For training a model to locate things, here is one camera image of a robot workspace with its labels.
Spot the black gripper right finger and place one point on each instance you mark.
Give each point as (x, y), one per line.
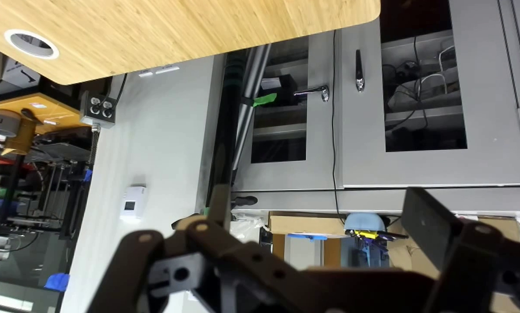
(473, 259)

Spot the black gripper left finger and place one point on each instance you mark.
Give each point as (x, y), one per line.
(146, 267)

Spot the brown cardboard box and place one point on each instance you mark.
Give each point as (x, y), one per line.
(320, 239)

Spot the grey storage cabinet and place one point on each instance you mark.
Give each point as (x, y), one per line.
(422, 95)

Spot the wooden side desk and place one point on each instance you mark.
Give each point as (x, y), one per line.
(52, 113)

